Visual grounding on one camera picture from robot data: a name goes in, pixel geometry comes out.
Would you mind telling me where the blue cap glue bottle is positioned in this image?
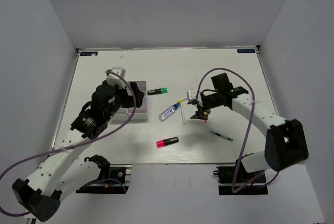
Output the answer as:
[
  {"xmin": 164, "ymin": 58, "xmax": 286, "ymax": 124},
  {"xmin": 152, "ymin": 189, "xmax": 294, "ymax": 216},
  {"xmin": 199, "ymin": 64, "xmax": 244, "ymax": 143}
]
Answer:
[{"xmin": 159, "ymin": 102, "xmax": 180, "ymax": 122}]

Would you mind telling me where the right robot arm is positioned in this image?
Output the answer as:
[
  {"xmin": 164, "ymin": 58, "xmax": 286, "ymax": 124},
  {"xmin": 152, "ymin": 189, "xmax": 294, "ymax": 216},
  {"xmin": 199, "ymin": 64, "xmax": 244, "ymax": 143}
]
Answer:
[{"xmin": 187, "ymin": 73, "xmax": 309, "ymax": 182}]

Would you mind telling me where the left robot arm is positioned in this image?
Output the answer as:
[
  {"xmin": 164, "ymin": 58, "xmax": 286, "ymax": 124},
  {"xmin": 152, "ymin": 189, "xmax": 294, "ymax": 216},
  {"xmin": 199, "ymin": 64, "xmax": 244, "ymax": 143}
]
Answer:
[{"xmin": 12, "ymin": 81, "xmax": 145, "ymax": 222}]

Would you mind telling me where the right white organizer tray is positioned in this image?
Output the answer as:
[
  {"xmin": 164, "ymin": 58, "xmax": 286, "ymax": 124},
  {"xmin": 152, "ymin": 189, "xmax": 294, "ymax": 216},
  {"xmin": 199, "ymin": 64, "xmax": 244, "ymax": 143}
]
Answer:
[{"xmin": 131, "ymin": 80, "xmax": 148, "ymax": 121}]

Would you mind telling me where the green highlighter marker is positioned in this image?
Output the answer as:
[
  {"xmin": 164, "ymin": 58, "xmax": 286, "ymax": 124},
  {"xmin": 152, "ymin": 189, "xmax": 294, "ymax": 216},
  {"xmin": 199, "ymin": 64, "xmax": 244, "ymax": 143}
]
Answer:
[{"xmin": 148, "ymin": 88, "xmax": 168, "ymax": 96}]

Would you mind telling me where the white pen vertical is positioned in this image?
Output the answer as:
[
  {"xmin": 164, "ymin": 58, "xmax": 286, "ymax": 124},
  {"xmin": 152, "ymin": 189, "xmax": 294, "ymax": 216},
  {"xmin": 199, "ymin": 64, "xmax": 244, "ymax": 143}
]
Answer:
[{"xmin": 180, "ymin": 102, "xmax": 186, "ymax": 125}]

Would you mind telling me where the white pen yellow band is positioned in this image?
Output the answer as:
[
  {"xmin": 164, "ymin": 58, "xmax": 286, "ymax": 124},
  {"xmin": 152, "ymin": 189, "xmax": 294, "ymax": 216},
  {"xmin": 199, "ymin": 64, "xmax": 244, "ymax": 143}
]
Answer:
[{"xmin": 177, "ymin": 98, "xmax": 188, "ymax": 103}]

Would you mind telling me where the green ink pen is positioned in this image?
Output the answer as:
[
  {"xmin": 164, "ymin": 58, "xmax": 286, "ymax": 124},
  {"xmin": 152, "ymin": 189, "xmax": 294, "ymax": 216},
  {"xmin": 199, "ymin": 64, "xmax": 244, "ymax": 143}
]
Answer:
[{"xmin": 210, "ymin": 131, "xmax": 233, "ymax": 142}]

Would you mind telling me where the right blue table label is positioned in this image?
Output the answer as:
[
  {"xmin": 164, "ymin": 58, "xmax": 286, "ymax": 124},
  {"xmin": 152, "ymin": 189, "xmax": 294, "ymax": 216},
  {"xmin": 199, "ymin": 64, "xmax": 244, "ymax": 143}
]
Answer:
[{"xmin": 237, "ymin": 49, "xmax": 256, "ymax": 54}]

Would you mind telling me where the blue table label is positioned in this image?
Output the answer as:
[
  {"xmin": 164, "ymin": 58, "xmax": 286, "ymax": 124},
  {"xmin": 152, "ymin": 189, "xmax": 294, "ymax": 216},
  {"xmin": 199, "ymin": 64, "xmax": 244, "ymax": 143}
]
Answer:
[
  {"xmin": 79, "ymin": 51, "xmax": 98, "ymax": 56},
  {"xmin": 237, "ymin": 49, "xmax": 256, "ymax": 54}
]

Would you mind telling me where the pink highlighter marker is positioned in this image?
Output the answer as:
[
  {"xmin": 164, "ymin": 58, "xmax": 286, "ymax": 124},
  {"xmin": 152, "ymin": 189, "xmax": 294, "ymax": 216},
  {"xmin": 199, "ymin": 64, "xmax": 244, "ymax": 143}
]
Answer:
[{"xmin": 156, "ymin": 137, "xmax": 179, "ymax": 148}]

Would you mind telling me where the left blue table label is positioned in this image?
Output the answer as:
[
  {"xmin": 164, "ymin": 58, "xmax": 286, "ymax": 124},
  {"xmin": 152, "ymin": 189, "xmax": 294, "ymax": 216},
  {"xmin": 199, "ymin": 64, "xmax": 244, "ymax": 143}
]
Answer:
[{"xmin": 79, "ymin": 51, "xmax": 98, "ymax": 56}]

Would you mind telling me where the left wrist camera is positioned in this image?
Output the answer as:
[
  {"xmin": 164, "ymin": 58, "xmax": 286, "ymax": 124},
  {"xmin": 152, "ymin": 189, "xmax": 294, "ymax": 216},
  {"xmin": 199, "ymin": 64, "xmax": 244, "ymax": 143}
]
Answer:
[{"xmin": 105, "ymin": 67, "xmax": 126, "ymax": 89}]

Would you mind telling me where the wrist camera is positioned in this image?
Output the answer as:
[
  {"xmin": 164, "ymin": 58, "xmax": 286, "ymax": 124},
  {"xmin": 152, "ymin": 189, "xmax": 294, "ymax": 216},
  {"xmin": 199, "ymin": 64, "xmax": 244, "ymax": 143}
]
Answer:
[
  {"xmin": 186, "ymin": 89, "xmax": 198, "ymax": 105},
  {"xmin": 105, "ymin": 67, "xmax": 126, "ymax": 89}
]

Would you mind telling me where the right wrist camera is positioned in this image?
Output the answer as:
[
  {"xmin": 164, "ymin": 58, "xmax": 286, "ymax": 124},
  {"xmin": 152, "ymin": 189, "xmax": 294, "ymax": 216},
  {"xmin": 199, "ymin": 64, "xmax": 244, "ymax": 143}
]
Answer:
[{"xmin": 186, "ymin": 89, "xmax": 198, "ymax": 105}]

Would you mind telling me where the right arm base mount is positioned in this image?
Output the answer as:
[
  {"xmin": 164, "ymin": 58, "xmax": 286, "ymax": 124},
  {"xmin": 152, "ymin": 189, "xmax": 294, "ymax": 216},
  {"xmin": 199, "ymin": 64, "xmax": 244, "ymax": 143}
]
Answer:
[{"xmin": 212, "ymin": 166, "xmax": 269, "ymax": 196}]

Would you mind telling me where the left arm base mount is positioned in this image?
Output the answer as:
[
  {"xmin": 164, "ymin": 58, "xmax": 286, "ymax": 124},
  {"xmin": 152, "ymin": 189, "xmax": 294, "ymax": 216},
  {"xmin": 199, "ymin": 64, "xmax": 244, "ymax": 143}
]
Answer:
[{"xmin": 76, "ymin": 155, "xmax": 132, "ymax": 194}]

